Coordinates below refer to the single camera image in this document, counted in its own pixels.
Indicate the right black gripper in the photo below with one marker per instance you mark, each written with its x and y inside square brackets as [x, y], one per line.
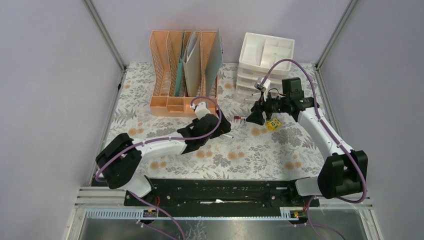
[260, 106]

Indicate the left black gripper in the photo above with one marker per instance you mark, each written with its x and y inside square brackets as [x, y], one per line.
[224, 127]

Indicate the black cap white marker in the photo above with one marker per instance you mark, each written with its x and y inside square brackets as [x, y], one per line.
[228, 136]

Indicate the white plastic drawer unit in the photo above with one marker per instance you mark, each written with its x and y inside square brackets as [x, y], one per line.
[258, 54]

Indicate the light blue folder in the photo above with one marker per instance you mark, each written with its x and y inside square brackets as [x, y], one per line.
[214, 62]

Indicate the teal folder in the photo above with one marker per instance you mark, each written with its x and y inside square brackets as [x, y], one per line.
[180, 67]

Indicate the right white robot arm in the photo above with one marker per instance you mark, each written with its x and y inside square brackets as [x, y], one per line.
[344, 170]

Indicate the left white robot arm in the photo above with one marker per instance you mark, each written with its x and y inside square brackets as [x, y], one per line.
[119, 160]

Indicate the floral patterned desk mat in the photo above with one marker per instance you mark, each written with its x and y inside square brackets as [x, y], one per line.
[250, 151]

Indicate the yellow owl eraser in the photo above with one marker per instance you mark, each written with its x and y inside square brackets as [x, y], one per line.
[273, 124]

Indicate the orange plastic file organizer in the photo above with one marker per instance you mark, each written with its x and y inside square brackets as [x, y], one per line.
[165, 50]

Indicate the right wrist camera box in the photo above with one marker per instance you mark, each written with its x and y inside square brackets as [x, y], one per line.
[262, 85]

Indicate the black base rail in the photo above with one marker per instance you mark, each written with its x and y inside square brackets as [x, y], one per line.
[224, 198]

